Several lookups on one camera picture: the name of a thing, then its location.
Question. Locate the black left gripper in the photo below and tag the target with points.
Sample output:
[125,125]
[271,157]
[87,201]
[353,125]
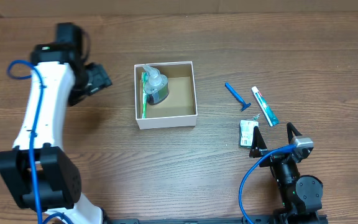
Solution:
[97,80]

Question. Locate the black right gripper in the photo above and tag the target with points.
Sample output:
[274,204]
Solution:
[276,157]

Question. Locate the teal toothpaste tube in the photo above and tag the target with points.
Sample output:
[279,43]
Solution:
[267,111]

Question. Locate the small green white packet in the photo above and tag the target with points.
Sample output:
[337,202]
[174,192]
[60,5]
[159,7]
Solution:
[246,131]

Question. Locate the green toothbrush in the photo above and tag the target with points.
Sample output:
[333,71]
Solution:
[144,95]

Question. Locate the clear soap pump bottle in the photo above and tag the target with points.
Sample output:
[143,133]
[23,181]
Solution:
[156,86]

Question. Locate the pink cardboard box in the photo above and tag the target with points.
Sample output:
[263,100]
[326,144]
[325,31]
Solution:
[180,106]

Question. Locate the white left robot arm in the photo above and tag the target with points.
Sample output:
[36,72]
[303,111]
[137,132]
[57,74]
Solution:
[37,172]

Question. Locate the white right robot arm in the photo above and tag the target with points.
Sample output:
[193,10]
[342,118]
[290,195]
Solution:
[301,194]

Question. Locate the blue disposable razor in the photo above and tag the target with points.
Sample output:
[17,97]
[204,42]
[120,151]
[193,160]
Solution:
[237,97]

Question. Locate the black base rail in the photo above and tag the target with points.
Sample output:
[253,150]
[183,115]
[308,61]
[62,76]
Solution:
[216,220]

